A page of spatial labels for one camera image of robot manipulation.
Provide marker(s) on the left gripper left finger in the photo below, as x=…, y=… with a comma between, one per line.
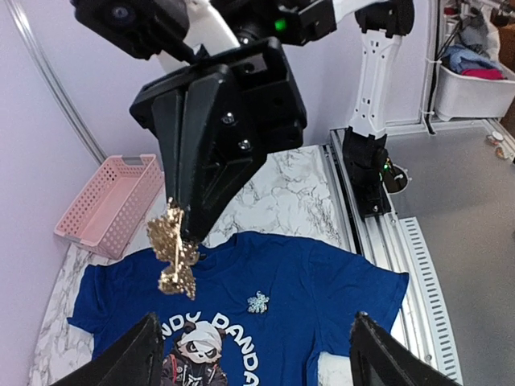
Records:
x=135, y=359

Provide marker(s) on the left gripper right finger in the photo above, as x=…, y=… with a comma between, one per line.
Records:
x=377, y=358

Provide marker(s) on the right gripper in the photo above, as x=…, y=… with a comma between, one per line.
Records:
x=209, y=137

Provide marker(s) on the blue printed t-shirt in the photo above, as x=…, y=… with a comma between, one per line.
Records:
x=315, y=291

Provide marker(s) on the silver brooch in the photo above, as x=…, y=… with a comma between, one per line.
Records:
x=164, y=233

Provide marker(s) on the sparkly flower brooch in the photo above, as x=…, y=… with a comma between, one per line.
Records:
x=258, y=304

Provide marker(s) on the pink plastic basket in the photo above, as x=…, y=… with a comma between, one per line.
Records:
x=104, y=216

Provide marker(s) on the white storage bin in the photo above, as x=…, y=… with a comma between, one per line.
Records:
x=471, y=97

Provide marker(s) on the aluminium front rail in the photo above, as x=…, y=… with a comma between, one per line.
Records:
x=423, y=325

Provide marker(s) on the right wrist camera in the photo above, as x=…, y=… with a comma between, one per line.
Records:
x=141, y=28

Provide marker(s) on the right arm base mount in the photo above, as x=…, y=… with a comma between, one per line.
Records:
x=371, y=172

